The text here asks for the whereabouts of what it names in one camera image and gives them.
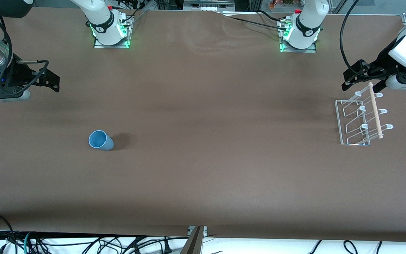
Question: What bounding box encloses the blue plastic cup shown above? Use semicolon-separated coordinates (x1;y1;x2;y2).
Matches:
88;130;114;151

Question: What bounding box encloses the wooden rack rod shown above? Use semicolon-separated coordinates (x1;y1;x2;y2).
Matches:
369;82;384;139

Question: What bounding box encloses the brown table cover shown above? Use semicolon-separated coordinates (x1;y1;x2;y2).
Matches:
0;8;406;242

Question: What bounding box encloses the wooden table beam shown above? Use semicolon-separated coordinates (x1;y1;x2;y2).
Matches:
179;226;205;254

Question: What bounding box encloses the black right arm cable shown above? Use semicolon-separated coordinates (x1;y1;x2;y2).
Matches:
0;11;50;96

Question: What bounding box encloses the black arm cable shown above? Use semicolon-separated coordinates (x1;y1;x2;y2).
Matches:
0;11;50;96
340;0;397;79

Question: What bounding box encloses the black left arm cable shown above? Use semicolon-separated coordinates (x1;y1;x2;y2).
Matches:
340;0;397;79

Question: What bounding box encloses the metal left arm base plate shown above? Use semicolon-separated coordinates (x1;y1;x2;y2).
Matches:
279;19;317;53

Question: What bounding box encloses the white wire cup rack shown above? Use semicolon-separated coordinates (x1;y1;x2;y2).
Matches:
335;91;394;146

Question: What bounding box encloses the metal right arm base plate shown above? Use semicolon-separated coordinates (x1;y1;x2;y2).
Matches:
94;16;134;49

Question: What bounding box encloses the thick black table cable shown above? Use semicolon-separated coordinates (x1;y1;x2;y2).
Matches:
258;10;288;22

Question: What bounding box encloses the thin black table cable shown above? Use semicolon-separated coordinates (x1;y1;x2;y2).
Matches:
221;14;286;30

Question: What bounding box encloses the teal floor cable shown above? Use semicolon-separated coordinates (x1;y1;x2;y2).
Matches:
23;232;35;254

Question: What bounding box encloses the looped black floor cable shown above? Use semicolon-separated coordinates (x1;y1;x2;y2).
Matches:
343;240;359;254

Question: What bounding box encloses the black floor cable tangle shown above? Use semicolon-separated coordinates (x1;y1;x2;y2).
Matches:
30;236;189;254

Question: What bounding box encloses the small metal bracket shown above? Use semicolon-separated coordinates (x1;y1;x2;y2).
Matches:
187;226;208;237

